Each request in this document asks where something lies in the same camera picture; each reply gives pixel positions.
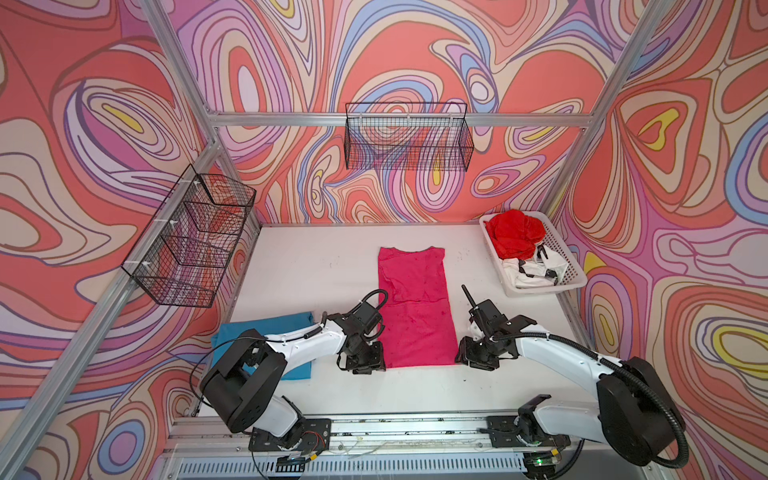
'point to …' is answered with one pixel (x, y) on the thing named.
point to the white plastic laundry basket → (553, 235)
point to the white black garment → (544, 270)
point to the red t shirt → (515, 235)
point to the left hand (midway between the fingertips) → (387, 368)
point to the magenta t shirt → (420, 329)
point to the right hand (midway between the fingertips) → (467, 368)
